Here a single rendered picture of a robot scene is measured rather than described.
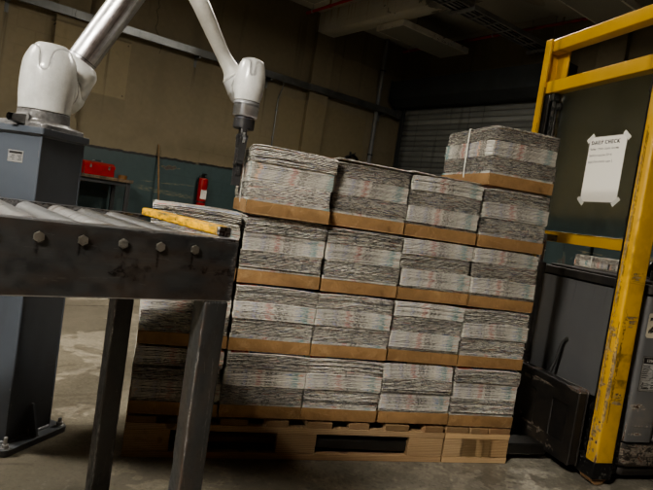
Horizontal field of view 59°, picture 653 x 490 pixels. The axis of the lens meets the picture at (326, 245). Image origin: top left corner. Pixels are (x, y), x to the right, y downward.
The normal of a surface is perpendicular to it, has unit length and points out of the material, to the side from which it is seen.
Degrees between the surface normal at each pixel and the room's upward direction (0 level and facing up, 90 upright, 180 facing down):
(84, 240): 90
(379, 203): 90
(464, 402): 90
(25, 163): 90
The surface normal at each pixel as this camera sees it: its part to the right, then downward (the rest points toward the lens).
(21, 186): -0.29, 0.01
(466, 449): 0.28, 0.10
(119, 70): 0.60, 0.14
